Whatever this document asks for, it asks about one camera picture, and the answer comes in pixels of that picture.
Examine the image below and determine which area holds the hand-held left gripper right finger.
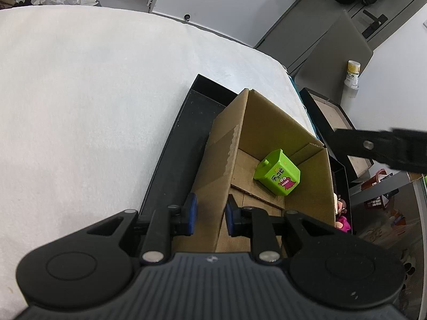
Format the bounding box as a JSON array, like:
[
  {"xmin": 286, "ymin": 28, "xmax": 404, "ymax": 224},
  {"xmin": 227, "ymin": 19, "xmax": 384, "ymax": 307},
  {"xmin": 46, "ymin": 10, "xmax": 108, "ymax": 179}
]
[{"xmin": 225, "ymin": 194, "xmax": 337, "ymax": 264}]

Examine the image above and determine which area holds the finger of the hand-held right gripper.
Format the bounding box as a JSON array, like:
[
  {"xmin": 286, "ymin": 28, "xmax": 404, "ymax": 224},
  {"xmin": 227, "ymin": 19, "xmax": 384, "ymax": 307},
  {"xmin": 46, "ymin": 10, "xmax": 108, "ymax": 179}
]
[{"xmin": 334, "ymin": 127, "xmax": 427, "ymax": 174}]

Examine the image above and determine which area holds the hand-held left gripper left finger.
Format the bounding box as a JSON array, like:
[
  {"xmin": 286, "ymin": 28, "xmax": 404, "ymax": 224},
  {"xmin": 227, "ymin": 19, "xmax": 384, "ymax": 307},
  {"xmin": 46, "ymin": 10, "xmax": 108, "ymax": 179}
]
[{"xmin": 86, "ymin": 193, "xmax": 198, "ymax": 263}]

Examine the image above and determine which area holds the brown-haired doll figure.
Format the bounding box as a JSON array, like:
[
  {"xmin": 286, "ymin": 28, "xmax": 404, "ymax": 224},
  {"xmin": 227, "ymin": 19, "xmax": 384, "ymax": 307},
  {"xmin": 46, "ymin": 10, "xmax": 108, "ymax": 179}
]
[{"xmin": 334, "ymin": 193, "xmax": 348, "ymax": 215}]

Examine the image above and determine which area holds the brown cardboard box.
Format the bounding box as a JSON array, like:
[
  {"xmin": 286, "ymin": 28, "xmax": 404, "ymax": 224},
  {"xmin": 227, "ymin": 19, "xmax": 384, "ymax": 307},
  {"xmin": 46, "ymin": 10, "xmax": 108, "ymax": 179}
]
[{"xmin": 173, "ymin": 88, "xmax": 336, "ymax": 254}]

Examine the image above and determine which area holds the pink toy figure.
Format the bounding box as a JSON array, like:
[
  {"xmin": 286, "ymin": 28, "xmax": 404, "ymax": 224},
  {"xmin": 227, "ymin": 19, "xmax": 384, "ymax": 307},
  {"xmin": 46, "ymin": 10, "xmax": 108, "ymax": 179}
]
[{"xmin": 335, "ymin": 215, "xmax": 351, "ymax": 233}]

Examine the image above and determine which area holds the black shallow tray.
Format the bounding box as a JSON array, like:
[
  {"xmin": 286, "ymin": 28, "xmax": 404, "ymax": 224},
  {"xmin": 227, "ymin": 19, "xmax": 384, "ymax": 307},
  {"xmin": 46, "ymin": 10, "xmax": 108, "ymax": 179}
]
[{"xmin": 137, "ymin": 73, "xmax": 357, "ymax": 237}]

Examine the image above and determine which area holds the orange plastic basket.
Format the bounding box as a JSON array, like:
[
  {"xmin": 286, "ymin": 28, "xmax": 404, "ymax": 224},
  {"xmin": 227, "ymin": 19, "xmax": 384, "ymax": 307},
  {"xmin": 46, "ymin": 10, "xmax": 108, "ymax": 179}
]
[{"xmin": 362, "ymin": 170, "xmax": 388, "ymax": 190}]

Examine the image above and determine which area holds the green toy box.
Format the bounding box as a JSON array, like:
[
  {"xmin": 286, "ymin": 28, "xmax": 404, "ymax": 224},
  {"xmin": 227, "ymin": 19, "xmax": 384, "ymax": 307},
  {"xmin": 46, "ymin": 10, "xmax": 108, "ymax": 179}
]
[{"xmin": 254, "ymin": 149, "xmax": 301, "ymax": 197}]

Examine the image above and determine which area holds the upturned black table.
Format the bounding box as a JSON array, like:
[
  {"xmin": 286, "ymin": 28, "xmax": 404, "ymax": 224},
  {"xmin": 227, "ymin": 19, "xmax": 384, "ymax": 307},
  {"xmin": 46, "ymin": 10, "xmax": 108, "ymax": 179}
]
[{"xmin": 299, "ymin": 87, "xmax": 374, "ymax": 177}]

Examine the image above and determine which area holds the yellow-capped bottle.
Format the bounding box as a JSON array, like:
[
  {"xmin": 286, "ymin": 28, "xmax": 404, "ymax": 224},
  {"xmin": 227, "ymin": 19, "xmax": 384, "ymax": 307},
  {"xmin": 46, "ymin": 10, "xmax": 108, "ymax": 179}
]
[{"xmin": 341, "ymin": 61, "xmax": 362, "ymax": 99}]

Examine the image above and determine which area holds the grey board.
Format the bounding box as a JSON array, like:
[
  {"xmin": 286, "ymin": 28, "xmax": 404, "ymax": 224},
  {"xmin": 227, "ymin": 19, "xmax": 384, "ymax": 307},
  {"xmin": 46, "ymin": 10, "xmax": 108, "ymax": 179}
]
[{"xmin": 295, "ymin": 9, "xmax": 373, "ymax": 106}]

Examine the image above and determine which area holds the white panel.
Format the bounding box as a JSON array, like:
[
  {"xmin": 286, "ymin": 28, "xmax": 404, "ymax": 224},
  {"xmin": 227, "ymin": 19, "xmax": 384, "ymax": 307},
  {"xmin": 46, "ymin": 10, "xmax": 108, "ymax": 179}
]
[{"xmin": 148, "ymin": 0, "xmax": 321, "ymax": 45}]

